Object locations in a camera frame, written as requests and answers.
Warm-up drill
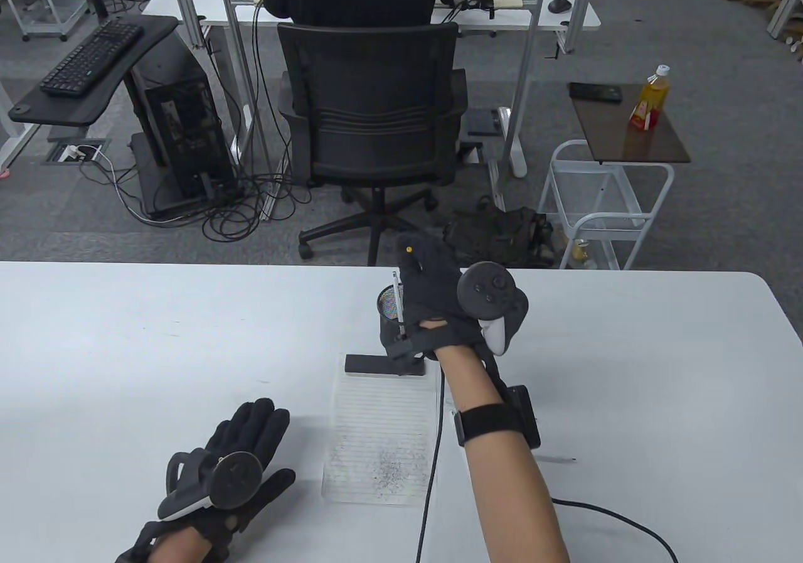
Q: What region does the black smartphone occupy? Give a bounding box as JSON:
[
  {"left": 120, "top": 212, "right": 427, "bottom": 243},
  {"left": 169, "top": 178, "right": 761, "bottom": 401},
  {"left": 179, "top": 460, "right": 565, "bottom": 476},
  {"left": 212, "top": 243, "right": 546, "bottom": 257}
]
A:
[{"left": 568, "top": 82, "right": 624, "bottom": 104}]

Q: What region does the person's left hand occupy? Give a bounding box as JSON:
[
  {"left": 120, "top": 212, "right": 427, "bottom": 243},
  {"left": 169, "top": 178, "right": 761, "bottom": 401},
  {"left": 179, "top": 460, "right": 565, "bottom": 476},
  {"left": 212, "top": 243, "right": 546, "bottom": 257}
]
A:
[{"left": 179, "top": 400, "right": 297, "bottom": 550}]

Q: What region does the aluminium frame post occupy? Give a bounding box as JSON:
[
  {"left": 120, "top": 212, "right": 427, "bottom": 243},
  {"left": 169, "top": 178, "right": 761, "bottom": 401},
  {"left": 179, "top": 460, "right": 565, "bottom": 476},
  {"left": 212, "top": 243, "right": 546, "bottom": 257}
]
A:
[
  {"left": 496, "top": 0, "right": 554, "bottom": 179},
  {"left": 166, "top": 0, "right": 209, "bottom": 49},
  {"left": 215, "top": 0, "right": 259, "bottom": 149},
  {"left": 560, "top": 0, "right": 598, "bottom": 55}
]

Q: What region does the white wire cart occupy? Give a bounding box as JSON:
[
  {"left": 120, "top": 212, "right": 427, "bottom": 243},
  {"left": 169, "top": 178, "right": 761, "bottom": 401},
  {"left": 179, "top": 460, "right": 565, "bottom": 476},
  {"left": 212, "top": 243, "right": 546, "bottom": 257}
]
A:
[{"left": 538, "top": 139, "right": 676, "bottom": 271}]

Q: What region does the yellow drink bottle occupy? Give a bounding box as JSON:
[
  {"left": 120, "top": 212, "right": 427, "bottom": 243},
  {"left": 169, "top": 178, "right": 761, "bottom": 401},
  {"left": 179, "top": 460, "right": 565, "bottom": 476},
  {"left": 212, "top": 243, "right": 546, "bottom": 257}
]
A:
[{"left": 629, "top": 65, "right": 671, "bottom": 132}]

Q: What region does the black backpack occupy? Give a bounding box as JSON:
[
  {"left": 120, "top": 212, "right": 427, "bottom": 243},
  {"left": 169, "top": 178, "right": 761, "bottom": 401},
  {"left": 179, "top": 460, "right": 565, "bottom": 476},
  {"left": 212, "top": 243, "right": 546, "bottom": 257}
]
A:
[{"left": 439, "top": 196, "right": 556, "bottom": 269}]

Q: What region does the person's left forearm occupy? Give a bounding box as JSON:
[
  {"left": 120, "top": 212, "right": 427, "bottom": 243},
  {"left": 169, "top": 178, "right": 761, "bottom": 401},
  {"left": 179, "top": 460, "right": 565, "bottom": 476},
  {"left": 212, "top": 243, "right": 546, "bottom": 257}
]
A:
[{"left": 147, "top": 522, "right": 214, "bottom": 563}]

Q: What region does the black mesh pen holder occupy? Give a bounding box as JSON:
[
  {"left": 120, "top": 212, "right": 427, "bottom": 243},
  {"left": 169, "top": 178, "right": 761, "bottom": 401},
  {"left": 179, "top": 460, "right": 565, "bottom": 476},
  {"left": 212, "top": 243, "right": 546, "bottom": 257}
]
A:
[{"left": 376, "top": 282, "right": 407, "bottom": 345}]

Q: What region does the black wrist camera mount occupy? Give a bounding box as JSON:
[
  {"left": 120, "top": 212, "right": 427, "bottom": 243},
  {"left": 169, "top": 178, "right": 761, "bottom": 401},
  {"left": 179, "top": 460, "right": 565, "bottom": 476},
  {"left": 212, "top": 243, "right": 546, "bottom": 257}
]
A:
[
  {"left": 380, "top": 321, "right": 440, "bottom": 377},
  {"left": 115, "top": 521, "right": 165, "bottom": 563}
]

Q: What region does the black keyboard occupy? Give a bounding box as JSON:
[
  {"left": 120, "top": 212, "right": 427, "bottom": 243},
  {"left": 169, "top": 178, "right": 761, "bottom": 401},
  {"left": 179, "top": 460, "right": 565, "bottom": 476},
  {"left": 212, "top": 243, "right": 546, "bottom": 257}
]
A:
[{"left": 40, "top": 19, "right": 145, "bottom": 98}]

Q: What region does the lined paper sheet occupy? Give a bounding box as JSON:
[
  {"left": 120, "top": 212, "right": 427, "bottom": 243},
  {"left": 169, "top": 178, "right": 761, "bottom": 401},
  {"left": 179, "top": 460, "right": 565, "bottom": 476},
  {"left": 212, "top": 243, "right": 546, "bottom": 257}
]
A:
[{"left": 322, "top": 353, "right": 438, "bottom": 506}]

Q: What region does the black armband with battery box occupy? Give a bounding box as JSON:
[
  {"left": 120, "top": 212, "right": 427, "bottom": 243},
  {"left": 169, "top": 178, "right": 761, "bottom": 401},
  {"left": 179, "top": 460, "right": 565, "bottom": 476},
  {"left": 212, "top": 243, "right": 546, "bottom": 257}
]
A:
[{"left": 453, "top": 385, "right": 541, "bottom": 449}]

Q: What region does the black rectangular block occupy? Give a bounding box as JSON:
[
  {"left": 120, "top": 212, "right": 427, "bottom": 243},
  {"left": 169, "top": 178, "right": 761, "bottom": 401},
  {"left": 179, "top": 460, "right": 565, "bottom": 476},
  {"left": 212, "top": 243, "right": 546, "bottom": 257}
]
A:
[{"left": 344, "top": 354, "right": 427, "bottom": 377}]

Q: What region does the person's right hand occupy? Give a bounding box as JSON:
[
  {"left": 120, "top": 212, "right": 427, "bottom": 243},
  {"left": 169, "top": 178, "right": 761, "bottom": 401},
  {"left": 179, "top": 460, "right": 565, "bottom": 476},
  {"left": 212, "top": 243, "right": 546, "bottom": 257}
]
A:
[{"left": 395, "top": 232, "right": 490, "bottom": 353}]

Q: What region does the black mesh office chair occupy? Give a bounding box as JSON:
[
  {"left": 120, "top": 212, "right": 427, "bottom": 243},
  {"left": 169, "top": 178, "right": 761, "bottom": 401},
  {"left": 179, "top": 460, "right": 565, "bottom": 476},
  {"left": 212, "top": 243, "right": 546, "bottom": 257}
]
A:
[{"left": 276, "top": 21, "right": 470, "bottom": 267}]

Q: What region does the grey white hand controller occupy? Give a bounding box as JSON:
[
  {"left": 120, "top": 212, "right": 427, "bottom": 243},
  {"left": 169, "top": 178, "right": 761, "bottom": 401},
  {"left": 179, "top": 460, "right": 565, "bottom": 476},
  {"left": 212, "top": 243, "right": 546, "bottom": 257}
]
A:
[
  {"left": 457, "top": 262, "right": 529, "bottom": 357},
  {"left": 157, "top": 449, "right": 263, "bottom": 522}
]

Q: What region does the black braided cable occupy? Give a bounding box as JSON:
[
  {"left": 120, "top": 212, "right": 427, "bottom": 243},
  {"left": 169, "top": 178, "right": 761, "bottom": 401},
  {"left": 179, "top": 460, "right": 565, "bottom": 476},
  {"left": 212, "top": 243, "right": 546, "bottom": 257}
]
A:
[{"left": 415, "top": 367, "right": 679, "bottom": 563}]

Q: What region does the tangle of black cables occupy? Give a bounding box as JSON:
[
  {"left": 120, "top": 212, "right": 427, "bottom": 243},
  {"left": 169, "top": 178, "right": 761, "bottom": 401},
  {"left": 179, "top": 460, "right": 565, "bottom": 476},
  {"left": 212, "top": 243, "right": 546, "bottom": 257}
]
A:
[{"left": 78, "top": 0, "right": 314, "bottom": 242}]

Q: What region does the black desk clamp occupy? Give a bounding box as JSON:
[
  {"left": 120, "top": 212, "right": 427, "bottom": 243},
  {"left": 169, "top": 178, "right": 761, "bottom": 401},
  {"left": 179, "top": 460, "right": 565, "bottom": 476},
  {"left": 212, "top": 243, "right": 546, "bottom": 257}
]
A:
[{"left": 545, "top": 20, "right": 570, "bottom": 60}]

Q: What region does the grey floor socket box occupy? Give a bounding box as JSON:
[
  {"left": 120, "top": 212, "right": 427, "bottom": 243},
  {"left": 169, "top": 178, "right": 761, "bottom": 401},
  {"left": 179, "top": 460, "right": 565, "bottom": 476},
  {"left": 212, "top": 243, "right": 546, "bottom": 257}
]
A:
[{"left": 43, "top": 138, "right": 112, "bottom": 166}]

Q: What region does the dark brown board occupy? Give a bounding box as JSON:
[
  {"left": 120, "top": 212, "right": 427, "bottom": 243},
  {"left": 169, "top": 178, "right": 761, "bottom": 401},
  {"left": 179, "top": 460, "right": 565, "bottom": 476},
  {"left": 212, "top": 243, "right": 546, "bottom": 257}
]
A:
[{"left": 568, "top": 82, "right": 692, "bottom": 165}]

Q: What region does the person's right forearm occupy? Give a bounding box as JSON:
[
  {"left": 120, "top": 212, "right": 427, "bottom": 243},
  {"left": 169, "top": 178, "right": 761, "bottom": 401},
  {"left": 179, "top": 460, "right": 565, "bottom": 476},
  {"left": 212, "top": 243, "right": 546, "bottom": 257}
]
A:
[{"left": 436, "top": 345, "right": 572, "bottom": 563}]

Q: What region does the black keyboard tray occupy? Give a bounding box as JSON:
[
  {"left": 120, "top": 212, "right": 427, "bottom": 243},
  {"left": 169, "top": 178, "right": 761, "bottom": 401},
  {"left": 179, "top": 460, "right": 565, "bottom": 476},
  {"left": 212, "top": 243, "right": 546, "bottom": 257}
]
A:
[{"left": 8, "top": 15, "right": 181, "bottom": 128}]

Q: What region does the black computer tower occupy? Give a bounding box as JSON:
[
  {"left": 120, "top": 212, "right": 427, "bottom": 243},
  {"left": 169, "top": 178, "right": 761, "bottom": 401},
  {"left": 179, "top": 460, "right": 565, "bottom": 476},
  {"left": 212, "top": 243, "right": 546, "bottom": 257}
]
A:
[{"left": 129, "top": 36, "right": 239, "bottom": 212}]

